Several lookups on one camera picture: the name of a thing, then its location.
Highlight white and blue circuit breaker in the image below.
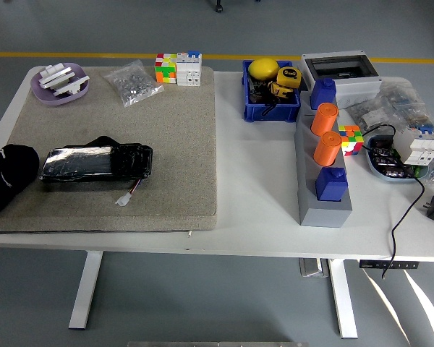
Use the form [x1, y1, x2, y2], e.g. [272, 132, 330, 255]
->
[176, 50, 203, 87]

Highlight grey-brown mat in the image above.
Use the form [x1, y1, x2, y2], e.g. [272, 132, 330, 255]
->
[0, 65, 218, 235]

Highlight white plastic long bar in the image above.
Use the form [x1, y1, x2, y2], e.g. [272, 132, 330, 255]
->
[38, 70, 77, 89]

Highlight black cable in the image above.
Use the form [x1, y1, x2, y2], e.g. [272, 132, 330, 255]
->
[365, 124, 426, 280]

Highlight dark circuit boards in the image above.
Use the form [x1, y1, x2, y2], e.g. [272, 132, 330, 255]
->
[368, 138, 417, 178]

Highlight white circuit breaker row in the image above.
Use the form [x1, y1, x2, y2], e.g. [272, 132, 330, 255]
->
[393, 122, 434, 168]

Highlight colourful cube with white faces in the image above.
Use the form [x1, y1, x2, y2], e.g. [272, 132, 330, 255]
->
[154, 53, 178, 85]

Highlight yellow and black tape measure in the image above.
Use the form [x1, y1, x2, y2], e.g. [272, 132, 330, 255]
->
[268, 81, 294, 100]

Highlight black parts in bin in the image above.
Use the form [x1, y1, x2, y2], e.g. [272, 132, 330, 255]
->
[246, 76, 276, 108]

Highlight clear bag of small parts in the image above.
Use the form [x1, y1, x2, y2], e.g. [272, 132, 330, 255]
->
[346, 100, 397, 134]
[378, 77, 430, 127]

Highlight orange cylinder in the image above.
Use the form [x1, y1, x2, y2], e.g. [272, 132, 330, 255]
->
[310, 102, 340, 137]
[312, 130, 343, 168]

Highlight white plastic block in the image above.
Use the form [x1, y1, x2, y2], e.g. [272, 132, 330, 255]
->
[44, 63, 68, 77]

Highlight black rag with white print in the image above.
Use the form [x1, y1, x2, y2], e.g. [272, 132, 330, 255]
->
[0, 143, 41, 219]

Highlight grey block holder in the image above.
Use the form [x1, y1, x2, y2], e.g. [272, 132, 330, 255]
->
[294, 90, 354, 228]

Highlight colourful magic cube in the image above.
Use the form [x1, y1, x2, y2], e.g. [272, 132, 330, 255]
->
[338, 124, 365, 158]

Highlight white connector with wires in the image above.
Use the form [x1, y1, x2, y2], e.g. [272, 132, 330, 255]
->
[114, 179, 144, 207]

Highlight yellow round tape measure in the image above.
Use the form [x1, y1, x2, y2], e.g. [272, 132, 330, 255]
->
[276, 66, 303, 90]

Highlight yellow lemon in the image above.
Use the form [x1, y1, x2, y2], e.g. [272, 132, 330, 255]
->
[247, 56, 280, 81]

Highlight grey metal box under table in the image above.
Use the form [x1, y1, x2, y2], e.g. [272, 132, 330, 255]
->
[299, 257, 330, 278]

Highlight blue plastic bin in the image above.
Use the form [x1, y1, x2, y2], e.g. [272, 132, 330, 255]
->
[242, 59, 302, 123]

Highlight blue block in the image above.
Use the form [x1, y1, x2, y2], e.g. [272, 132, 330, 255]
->
[309, 77, 338, 111]
[315, 167, 349, 202]

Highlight grey distribution box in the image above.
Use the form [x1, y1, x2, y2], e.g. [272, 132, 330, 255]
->
[298, 50, 384, 109]

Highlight light blue tray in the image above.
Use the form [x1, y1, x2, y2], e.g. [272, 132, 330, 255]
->
[364, 134, 434, 184]

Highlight white table leg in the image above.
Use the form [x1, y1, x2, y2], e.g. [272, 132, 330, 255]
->
[68, 251, 104, 330]
[327, 258, 359, 340]

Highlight black plastic-wrapped panel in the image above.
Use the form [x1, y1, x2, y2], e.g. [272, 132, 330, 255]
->
[38, 135, 154, 184]

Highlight white plastic T piece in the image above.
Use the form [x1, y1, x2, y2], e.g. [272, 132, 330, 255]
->
[52, 74, 91, 98]

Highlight purple dish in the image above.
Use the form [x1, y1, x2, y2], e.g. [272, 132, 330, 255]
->
[30, 62, 90, 107]

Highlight black table control panel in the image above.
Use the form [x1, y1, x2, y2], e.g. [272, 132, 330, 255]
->
[359, 260, 420, 270]

